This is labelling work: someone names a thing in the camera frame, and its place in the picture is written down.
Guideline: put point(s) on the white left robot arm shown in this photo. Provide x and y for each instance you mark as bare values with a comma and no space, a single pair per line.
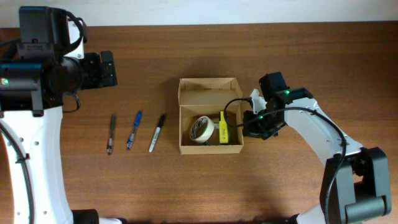
45,64

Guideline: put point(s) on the black sharpie marker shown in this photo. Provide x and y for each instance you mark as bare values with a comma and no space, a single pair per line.
157,132

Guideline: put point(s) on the white masking tape roll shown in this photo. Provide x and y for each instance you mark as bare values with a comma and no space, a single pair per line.
202,129

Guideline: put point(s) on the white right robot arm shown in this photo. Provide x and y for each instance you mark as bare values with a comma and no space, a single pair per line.
355,186

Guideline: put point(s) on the black ballpoint pen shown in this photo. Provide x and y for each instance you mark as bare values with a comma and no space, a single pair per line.
111,135

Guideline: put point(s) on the cardboard box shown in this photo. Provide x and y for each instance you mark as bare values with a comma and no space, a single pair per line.
207,97

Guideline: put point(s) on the blue ballpoint pen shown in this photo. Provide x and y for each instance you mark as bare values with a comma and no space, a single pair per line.
136,124

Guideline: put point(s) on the yellow highlighter marker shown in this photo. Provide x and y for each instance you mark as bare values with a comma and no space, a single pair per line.
223,129

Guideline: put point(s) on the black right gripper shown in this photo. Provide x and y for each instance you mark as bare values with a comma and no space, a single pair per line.
254,125

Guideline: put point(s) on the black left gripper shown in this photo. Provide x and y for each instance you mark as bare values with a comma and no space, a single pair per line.
107,69

